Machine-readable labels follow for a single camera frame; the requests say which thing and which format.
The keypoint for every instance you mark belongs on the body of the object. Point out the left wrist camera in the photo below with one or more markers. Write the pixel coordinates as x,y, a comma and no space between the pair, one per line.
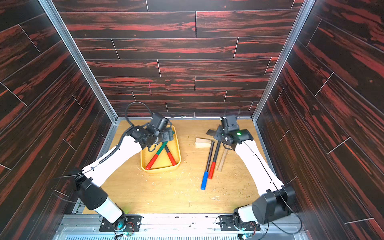
158,123

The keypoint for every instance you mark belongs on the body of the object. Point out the black hoe red grip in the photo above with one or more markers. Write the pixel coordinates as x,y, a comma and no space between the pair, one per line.
172,159

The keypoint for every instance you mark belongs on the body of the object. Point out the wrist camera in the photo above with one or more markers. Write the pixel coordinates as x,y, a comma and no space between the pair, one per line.
229,123
158,123

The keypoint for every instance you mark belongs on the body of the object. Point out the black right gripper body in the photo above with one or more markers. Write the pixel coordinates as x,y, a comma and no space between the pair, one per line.
222,135

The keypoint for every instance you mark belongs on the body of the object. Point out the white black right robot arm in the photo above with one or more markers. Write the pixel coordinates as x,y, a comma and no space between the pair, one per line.
274,197

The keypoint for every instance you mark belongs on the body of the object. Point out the steel hoe blue grip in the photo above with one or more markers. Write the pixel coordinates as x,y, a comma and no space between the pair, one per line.
205,143

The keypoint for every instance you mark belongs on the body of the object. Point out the yellow plastic storage tray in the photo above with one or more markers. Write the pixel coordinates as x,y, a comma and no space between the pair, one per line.
163,162

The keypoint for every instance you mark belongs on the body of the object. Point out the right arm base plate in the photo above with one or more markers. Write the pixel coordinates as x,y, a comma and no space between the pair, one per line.
227,223

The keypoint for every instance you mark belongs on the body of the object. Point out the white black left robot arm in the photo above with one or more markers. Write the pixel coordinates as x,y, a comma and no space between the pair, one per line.
90,179

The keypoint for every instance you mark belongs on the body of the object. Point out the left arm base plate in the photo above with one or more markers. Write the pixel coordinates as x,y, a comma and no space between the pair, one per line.
126,223

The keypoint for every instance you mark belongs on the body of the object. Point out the dark hoe red grip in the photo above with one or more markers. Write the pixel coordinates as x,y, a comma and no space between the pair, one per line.
213,165

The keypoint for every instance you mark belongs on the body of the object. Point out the green hoe red grip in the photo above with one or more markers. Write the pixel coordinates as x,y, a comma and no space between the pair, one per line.
154,158

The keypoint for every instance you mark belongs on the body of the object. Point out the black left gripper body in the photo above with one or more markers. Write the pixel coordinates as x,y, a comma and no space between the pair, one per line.
167,136

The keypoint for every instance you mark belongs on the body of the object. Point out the wooden handle hoe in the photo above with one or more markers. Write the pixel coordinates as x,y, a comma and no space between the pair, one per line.
222,161

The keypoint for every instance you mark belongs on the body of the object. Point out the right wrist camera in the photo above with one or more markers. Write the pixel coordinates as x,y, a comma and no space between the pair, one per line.
229,123

